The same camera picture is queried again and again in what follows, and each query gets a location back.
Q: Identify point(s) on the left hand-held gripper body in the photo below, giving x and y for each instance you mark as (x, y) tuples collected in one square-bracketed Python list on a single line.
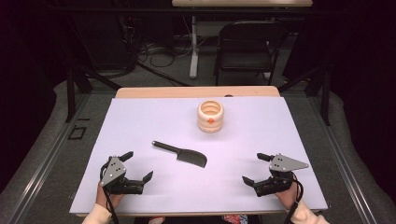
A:
[(113, 171)]

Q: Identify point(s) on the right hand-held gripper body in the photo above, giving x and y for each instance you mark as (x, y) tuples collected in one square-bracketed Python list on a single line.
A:
[(285, 164)]

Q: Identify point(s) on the black knife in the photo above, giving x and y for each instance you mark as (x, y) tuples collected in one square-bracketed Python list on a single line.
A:
[(186, 155)]

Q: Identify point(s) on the person's left hand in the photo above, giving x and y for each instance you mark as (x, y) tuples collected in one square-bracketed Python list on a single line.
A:
[(104, 199)]

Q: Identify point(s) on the person's right hand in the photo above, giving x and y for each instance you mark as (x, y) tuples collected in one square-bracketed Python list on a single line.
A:
[(288, 197)]

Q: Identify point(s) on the white table sheet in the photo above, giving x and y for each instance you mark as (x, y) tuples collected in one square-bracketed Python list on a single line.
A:
[(255, 146)]

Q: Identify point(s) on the person's patterned clothing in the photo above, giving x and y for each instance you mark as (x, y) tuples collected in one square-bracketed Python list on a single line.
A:
[(235, 219)]

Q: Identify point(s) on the black metal stand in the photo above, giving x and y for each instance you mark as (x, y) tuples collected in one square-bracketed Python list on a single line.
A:
[(74, 90), (320, 90)]

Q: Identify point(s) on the wooden table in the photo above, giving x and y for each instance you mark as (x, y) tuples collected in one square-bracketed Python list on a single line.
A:
[(186, 92)]

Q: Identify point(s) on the black folding chair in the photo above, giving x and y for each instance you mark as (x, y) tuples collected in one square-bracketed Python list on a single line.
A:
[(246, 49)]

